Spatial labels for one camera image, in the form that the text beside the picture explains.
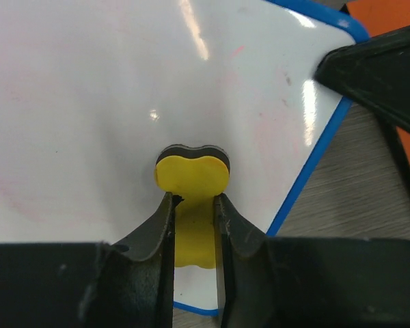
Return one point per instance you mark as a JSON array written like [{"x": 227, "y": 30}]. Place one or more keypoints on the blue framed whiteboard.
[{"x": 91, "y": 92}]

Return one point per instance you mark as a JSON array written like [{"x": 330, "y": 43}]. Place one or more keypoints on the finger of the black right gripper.
[{"x": 375, "y": 74}]

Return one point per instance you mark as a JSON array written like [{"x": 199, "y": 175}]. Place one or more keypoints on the yellow black whiteboard eraser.
[{"x": 196, "y": 175}]

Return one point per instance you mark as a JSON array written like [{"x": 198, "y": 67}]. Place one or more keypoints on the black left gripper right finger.
[{"x": 265, "y": 281}]

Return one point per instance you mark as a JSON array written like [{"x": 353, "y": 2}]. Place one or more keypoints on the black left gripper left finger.
[{"x": 126, "y": 284}]

